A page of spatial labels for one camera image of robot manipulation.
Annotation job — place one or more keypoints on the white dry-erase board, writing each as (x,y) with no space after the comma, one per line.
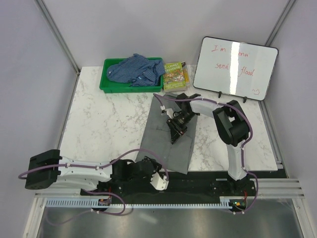
(234,68)

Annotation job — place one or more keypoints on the green paperback book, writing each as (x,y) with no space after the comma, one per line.
(174,79)

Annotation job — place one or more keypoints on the blue checked shirt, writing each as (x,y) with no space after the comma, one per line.
(137,70)

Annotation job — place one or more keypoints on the white slotted cable duct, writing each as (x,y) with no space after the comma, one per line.
(98,203)

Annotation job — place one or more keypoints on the yellow book underneath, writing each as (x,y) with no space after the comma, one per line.
(186,74)

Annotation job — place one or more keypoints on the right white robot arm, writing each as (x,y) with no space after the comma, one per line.
(231,124)

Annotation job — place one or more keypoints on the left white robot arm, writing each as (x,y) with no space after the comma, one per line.
(51,169)

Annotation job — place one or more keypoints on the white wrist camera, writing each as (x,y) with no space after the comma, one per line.
(167,111)
(160,183)

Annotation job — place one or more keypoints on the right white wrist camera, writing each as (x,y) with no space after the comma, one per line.
(167,111)

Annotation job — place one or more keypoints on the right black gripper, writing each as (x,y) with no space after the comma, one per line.
(176,131)

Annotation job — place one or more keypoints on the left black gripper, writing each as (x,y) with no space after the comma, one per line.
(157,166)

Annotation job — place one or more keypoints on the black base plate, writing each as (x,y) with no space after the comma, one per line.
(192,188)

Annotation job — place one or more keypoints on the grey long sleeve shirt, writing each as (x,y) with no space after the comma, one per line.
(156,138)

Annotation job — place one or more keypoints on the green plastic bin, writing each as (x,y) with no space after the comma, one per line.
(108,86)

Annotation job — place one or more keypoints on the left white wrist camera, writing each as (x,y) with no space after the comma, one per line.
(160,183)

